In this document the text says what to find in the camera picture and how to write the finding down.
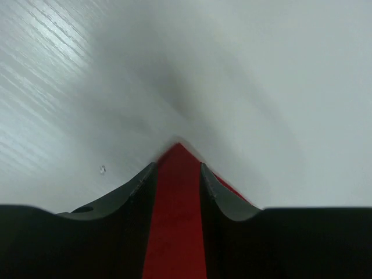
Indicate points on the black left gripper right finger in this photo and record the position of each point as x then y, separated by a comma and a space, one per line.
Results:
243, 241

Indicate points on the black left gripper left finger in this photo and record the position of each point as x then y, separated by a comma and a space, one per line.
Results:
106, 238

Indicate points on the dark red t shirt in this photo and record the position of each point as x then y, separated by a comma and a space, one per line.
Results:
175, 245

